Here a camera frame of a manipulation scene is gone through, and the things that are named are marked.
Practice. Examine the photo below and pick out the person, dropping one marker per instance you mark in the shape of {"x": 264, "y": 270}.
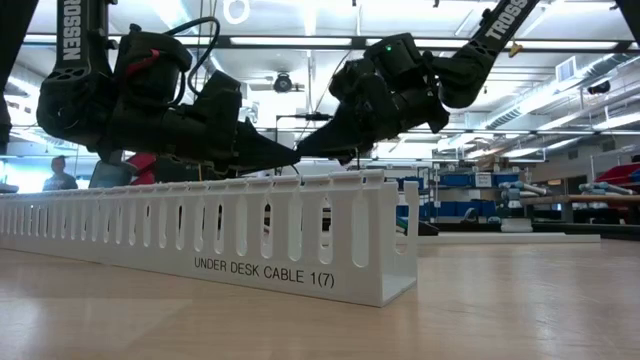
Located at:
{"x": 60, "y": 177}

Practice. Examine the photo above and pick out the black overhead camera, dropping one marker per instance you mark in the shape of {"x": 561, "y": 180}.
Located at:
{"x": 282, "y": 84}

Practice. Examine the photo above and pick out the black zip tie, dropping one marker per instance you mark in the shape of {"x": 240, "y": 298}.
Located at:
{"x": 358, "y": 160}

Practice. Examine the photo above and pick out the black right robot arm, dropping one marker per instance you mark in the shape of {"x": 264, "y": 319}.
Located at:
{"x": 470, "y": 70}

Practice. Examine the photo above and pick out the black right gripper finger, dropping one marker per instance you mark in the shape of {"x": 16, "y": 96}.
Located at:
{"x": 340, "y": 135}

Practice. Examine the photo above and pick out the blue storage bin shelf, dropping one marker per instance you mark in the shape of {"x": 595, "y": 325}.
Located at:
{"x": 455, "y": 180}

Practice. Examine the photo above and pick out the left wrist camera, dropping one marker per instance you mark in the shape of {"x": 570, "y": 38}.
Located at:
{"x": 220, "y": 100}

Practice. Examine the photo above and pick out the white raceway cover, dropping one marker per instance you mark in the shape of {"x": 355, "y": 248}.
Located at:
{"x": 500, "y": 239}

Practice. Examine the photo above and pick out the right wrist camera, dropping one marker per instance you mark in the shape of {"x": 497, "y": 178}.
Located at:
{"x": 350, "y": 77}

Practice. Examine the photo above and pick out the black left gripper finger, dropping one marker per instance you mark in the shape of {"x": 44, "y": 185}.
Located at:
{"x": 265, "y": 150}

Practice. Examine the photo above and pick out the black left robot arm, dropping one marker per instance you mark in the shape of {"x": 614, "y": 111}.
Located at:
{"x": 70, "y": 90}

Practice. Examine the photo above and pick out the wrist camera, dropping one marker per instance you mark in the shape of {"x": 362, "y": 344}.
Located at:
{"x": 220, "y": 100}
{"x": 350, "y": 77}

